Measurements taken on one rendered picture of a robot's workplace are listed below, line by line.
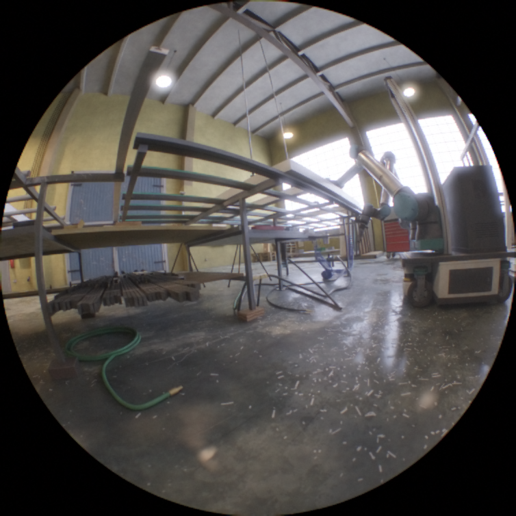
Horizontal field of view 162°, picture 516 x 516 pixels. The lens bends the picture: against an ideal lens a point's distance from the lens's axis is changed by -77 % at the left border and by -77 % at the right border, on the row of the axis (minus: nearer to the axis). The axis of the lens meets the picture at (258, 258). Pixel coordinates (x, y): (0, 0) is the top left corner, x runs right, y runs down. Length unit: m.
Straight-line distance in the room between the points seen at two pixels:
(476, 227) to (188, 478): 1.55
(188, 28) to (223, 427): 8.79
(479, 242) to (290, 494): 1.36
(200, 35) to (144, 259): 8.78
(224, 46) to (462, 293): 9.01
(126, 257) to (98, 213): 1.96
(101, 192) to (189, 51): 6.38
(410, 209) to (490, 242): 0.65
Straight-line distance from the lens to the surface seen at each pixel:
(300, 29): 8.75
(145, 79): 0.51
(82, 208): 7.46
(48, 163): 8.28
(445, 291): 1.22
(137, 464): 0.53
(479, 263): 1.29
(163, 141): 0.70
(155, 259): 7.17
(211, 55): 8.98
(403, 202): 1.07
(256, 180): 1.22
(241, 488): 0.44
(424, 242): 1.18
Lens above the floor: 0.42
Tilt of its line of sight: 1 degrees down
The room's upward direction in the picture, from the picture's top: 5 degrees counter-clockwise
